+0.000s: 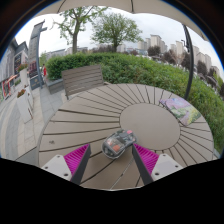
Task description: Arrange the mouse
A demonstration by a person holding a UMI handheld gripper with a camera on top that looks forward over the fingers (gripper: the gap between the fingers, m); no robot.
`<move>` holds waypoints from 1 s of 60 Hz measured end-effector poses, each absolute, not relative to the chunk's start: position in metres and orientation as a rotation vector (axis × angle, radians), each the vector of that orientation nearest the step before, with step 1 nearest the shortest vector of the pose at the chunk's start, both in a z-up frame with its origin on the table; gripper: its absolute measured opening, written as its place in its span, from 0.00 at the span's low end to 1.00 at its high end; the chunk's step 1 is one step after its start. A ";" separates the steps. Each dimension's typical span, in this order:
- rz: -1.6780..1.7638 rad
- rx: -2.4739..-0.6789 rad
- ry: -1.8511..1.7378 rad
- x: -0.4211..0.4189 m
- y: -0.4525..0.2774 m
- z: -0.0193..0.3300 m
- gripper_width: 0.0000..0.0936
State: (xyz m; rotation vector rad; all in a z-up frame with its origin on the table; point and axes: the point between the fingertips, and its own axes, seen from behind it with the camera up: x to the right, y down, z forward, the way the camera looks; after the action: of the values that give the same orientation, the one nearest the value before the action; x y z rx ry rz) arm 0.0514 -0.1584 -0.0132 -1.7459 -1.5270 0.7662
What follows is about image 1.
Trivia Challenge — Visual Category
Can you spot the transparent computer mouse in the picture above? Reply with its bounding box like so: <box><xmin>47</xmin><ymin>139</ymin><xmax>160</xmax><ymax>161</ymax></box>
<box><xmin>101</xmin><ymin>129</ymin><xmax>138</xmax><ymax>160</ymax></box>

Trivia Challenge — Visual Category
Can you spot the tall grey sign pillar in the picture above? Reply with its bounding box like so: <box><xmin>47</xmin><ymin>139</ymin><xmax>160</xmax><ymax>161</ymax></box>
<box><xmin>27</xmin><ymin>19</ymin><xmax>48</xmax><ymax>91</ymax></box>

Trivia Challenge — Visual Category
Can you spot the curved black parasol pole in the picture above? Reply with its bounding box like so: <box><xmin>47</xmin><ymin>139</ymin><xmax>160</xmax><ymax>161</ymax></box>
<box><xmin>181</xmin><ymin>23</ymin><xmax>195</xmax><ymax>101</ymax></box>

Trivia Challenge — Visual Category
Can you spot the round dense tree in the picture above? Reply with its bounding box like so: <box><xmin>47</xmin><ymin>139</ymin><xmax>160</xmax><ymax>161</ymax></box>
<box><xmin>90</xmin><ymin>12</ymin><xmax>144</xmax><ymax>53</ymax></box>

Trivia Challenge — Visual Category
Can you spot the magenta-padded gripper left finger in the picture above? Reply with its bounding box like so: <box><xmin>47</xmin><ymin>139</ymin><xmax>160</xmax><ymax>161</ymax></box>
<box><xmin>40</xmin><ymin>143</ymin><xmax>92</xmax><ymax>186</ymax></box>

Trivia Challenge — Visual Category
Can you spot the white flower planter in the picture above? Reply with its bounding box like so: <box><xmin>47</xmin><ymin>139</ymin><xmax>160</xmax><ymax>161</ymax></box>
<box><xmin>16</xmin><ymin>63</ymin><xmax>29</xmax><ymax>86</ymax></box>
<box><xmin>15</xmin><ymin>88</ymin><xmax>34</xmax><ymax>124</ymax></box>

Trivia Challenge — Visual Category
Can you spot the floral print mouse pad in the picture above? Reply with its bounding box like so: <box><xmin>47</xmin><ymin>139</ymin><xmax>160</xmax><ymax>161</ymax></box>
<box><xmin>159</xmin><ymin>97</ymin><xmax>202</xmax><ymax>127</ymax></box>

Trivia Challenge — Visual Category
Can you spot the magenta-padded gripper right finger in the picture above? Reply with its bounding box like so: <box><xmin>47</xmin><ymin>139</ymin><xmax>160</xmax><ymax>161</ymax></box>
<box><xmin>131</xmin><ymin>143</ymin><xmax>184</xmax><ymax>186</ymax></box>

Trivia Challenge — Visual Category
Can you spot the group of apartment buildings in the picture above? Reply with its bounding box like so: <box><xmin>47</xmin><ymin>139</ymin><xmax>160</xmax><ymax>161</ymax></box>
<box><xmin>116</xmin><ymin>33</ymin><xmax>221</xmax><ymax>79</ymax></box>

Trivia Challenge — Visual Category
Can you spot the sparse thin tree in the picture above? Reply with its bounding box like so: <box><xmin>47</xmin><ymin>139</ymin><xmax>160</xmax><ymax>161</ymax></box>
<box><xmin>51</xmin><ymin>5</ymin><xmax>108</xmax><ymax>55</ymax></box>

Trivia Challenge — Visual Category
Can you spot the grey storefront building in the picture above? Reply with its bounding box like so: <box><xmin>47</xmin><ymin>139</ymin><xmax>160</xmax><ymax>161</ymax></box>
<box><xmin>0</xmin><ymin>38</ymin><xmax>29</xmax><ymax>101</ymax></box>

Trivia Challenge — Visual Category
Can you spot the grey slatted chair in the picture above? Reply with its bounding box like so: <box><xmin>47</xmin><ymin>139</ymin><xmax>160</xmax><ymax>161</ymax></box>
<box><xmin>60</xmin><ymin>64</ymin><xmax>106</xmax><ymax>100</ymax></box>

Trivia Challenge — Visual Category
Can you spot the beige parasol canopy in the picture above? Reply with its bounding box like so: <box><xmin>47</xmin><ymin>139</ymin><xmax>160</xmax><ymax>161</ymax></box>
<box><xmin>34</xmin><ymin>0</ymin><xmax>210</xmax><ymax>43</ymax></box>

